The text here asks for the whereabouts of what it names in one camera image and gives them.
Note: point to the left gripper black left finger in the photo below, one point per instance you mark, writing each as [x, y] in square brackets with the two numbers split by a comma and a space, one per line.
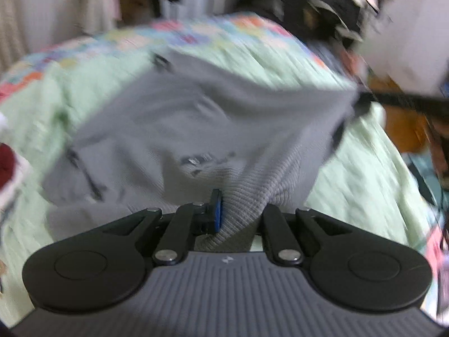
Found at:
[188, 222]

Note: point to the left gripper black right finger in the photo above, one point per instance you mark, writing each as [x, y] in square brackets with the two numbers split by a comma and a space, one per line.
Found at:
[279, 243]

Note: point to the grey ribbed knit garment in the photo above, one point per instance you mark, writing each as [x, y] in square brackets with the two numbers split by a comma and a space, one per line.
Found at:
[177, 133]

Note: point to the green floral bedspread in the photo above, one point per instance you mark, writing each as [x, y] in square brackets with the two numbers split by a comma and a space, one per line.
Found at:
[48, 94]

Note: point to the dark cluttered shelf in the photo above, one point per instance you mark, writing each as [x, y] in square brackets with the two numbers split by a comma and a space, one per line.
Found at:
[315, 19]

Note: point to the beige curtain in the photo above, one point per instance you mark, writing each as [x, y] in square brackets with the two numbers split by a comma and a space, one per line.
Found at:
[13, 44]

